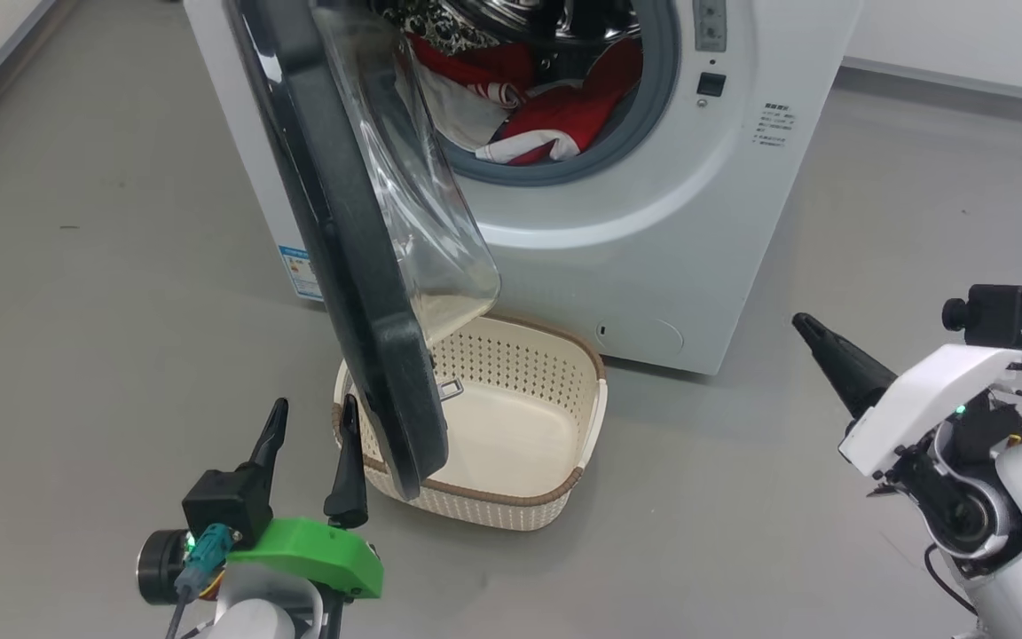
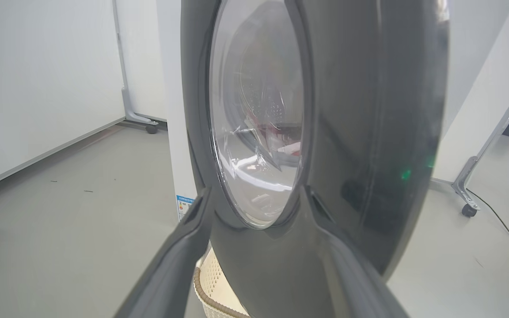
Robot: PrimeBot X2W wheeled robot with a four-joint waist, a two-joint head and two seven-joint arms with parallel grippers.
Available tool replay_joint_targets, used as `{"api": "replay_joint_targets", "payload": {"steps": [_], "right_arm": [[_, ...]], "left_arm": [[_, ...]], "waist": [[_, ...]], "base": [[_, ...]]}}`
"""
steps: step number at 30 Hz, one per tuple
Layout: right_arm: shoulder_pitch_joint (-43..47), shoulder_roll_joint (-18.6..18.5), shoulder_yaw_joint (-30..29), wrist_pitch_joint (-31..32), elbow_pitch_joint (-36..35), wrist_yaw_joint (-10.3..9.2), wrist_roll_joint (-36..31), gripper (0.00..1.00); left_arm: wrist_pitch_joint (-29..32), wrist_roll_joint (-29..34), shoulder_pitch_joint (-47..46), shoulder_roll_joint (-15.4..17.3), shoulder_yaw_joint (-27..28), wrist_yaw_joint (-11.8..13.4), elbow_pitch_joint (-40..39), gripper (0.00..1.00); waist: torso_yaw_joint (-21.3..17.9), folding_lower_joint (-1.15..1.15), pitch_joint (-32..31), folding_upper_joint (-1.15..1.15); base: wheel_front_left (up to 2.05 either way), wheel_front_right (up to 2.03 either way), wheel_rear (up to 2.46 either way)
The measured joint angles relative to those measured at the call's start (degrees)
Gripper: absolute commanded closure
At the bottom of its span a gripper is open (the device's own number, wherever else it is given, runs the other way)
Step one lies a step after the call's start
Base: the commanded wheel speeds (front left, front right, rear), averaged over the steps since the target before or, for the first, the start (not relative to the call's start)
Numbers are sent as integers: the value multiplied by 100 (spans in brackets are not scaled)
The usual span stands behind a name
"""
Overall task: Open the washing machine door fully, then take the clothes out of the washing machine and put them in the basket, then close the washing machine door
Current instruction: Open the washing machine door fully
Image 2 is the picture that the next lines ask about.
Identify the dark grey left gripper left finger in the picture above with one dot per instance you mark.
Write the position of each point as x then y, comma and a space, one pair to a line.
170, 265

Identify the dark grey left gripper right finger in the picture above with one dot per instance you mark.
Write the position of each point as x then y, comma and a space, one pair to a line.
351, 282

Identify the round grey washer door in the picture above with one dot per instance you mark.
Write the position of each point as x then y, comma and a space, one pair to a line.
369, 110

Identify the cream perforated laundry basket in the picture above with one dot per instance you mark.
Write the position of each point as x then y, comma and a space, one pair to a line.
212, 282

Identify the white front-load washing machine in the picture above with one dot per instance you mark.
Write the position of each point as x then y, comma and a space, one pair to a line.
172, 132

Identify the blue energy label sticker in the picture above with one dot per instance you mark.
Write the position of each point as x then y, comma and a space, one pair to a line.
184, 206

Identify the grey partition stand with caster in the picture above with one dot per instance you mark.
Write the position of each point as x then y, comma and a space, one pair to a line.
466, 176
126, 97

